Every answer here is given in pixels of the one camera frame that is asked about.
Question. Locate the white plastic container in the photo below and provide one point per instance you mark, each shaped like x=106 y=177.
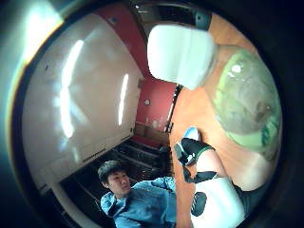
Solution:
x=180 y=55

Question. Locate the black stepped shelving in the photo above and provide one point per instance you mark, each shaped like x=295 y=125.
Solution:
x=139 y=158

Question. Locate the large white glossy board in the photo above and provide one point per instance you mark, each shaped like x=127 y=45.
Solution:
x=79 y=98

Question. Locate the brown cardboard box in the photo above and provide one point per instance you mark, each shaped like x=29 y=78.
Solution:
x=151 y=133

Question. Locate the the person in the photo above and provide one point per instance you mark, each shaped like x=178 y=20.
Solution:
x=142 y=202

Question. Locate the round white wall socket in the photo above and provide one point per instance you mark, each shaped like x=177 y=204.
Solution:
x=147 y=102

